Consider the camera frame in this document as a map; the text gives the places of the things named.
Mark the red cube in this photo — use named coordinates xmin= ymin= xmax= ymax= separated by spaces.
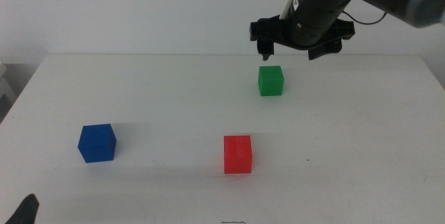
xmin=223 ymin=135 xmax=253 ymax=175

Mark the thin dark cable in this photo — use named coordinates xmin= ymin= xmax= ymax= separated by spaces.
xmin=342 ymin=10 xmax=387 ymax=26

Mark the blue cube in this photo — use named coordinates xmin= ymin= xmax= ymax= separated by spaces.
xmin=77 ymin=123 xmax=118 ymax=163

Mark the green cube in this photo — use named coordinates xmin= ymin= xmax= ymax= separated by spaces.
xmin=257 ymin=65 xmax=285 ymax=97

